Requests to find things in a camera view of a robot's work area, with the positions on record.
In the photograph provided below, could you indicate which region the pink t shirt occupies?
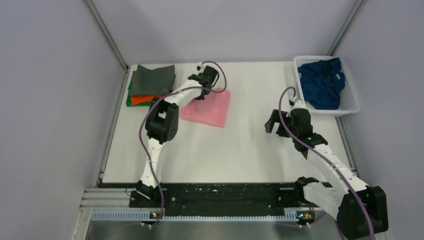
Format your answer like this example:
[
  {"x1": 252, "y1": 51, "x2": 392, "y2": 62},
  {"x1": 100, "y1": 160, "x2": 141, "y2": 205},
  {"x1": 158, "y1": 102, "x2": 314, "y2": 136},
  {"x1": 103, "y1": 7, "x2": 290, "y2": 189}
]
[{"x1": 179, "y1": 90, "x2": 231, "y2": 128}]

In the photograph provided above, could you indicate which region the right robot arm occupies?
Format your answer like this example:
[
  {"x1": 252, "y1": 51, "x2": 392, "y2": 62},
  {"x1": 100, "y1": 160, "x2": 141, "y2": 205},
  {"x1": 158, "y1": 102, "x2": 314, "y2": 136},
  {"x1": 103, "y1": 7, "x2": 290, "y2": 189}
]
[{"x1": 264, "y1": 108, "x2": 389, "y2": 240}]

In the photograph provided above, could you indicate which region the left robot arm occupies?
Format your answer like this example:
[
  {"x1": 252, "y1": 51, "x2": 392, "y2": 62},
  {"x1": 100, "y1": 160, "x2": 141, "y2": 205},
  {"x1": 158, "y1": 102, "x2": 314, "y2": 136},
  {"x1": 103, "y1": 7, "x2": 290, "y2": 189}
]
[{"x1": 136, "y1": 62, "x2": 220, "y2": 207}]

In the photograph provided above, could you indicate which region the white plastic basket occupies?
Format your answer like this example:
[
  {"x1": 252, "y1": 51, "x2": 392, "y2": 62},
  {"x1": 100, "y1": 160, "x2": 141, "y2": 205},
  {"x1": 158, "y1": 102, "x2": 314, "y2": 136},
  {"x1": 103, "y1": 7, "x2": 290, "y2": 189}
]
[{"x1": 293, "y1": 55, "x2": 361, "y2": 117}]

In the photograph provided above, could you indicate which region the blue t shirt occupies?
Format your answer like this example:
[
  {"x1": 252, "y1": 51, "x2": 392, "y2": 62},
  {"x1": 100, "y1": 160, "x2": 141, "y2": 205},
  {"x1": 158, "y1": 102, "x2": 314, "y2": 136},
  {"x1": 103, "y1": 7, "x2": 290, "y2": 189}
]
[{"x1": 297, "y1": 57, "x2": 346, "y2": 110}]

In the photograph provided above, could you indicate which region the grey folded t shirt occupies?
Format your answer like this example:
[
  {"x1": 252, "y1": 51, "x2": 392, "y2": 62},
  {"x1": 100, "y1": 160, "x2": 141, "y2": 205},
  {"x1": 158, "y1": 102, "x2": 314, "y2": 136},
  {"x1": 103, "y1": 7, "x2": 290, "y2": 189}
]
[{"x1": 129, "y1": 65, "x2": 176, "y2": 97}]

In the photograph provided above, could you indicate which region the orange folded t shirt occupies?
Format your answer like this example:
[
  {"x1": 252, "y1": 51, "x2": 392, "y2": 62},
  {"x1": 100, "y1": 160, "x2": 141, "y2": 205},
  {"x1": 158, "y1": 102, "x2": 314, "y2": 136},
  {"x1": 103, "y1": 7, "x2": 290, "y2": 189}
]
[{"x1": 129, "y1": 74, "x2": 167, "y2": 107}]

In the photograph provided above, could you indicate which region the green folded t shirt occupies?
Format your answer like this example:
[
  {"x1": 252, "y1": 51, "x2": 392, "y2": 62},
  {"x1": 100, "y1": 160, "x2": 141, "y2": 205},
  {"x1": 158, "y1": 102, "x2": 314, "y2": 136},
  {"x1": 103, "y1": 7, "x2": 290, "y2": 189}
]
[{"x1": 125, "y1": 79, "x2": 155, "y2": 107}]

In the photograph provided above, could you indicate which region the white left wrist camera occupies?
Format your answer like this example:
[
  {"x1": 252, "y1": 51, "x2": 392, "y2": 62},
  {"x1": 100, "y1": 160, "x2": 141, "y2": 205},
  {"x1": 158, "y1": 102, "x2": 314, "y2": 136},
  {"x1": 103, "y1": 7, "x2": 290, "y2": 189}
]
[{"x1": 196, "y1": 62, "x2": 204, "y2": 71}]

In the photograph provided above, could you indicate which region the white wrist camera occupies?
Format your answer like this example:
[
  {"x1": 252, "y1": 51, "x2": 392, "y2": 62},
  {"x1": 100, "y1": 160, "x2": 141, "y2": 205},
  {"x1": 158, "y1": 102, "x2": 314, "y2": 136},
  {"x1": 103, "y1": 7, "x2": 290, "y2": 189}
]
[
  {"x1": 289, "y1": 97, "x2": 307, "y2": 111},
  {"x1": 196, "y1": 62, "x2": 204, "y2": 71}
]

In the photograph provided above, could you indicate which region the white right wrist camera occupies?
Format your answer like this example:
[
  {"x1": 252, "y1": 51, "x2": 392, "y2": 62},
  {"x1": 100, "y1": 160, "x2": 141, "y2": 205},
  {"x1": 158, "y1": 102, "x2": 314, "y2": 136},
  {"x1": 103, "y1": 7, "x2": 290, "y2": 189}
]
[{"x1": 289, "y1": 97, "x2": 307, "y2": 111}]

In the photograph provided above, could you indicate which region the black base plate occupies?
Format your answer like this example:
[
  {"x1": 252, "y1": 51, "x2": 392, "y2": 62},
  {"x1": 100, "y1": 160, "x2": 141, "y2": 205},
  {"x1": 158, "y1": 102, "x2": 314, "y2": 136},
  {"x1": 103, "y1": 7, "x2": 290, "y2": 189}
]
[{"x1": 129, "y1": 182, "x2": 327, "y2": 218}]

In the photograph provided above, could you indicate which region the left aluminium frame post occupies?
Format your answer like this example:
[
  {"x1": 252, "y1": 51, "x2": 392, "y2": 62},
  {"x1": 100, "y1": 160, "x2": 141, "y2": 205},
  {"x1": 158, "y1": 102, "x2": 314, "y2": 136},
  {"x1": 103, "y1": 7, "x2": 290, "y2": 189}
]
[{"x1": 82, "y1": 0, "x2": 128, "y2": 71}]

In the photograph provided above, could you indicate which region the aluminium frame post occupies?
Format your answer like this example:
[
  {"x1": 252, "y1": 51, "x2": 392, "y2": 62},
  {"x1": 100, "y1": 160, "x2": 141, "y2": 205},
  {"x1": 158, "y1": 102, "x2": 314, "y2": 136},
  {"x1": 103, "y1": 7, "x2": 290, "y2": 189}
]
[
  {"x1": 82, "y1": 0, "x2": 128, "y2": 71},
  {"x1": 326, "y1": 0, "x2": 368, "y2": 56}
]

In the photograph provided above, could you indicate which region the right aluminium frame post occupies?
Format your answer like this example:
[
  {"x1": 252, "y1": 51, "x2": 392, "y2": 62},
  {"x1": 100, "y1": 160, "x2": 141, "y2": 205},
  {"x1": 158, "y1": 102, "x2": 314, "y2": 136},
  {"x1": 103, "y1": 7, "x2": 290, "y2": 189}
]
[{"x1": 326, "y1": 0, "x2": 368, "y2": 56}]

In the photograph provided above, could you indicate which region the white cable duct rail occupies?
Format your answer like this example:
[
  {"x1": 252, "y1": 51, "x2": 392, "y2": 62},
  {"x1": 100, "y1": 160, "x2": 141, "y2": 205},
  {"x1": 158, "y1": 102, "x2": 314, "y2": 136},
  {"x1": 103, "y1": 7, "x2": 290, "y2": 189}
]
[{"x1": 90, "y1": 210, "x2": 299, "y2": 222}]

